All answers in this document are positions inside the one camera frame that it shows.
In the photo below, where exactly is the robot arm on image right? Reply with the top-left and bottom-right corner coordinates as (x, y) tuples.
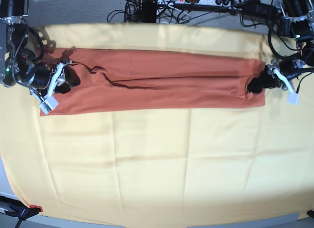
(241, 0), (314, 94)

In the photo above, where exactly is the tangle of black cables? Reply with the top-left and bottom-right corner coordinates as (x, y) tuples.
(106, 0), (197, 25)

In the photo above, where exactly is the black clamp at right corner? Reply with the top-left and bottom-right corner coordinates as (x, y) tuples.
(307, 210), (314, 219)

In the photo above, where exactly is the black power adapter brick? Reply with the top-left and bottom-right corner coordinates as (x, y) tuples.
(242, 1), (278, 19)

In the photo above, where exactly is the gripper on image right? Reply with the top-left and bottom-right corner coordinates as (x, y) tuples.
(247, 58), (306, 94)

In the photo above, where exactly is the black vertical stand post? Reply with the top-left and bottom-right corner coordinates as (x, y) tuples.
(140, 0), (157, 23)

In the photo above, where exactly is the pale yellow table cloth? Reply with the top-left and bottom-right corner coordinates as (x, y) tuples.
(0, 22), (314, 227)

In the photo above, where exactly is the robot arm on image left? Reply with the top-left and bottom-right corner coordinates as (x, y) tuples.
(0, 0), (80, 97)

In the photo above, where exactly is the white power strip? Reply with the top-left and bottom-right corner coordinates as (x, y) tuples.
(157, 0), (232, 10)

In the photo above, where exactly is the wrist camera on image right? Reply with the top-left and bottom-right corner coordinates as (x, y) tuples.
(287, 92), (299, 106)

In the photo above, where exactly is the terracotta orange T-shirt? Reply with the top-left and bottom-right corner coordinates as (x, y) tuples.
(43, 48), (265, 115)

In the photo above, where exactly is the black and red bar clamp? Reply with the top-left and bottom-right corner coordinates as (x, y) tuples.
(0, 196), (43, 228)

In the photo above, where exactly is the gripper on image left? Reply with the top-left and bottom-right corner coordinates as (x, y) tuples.
(29, 63), (81, 94)

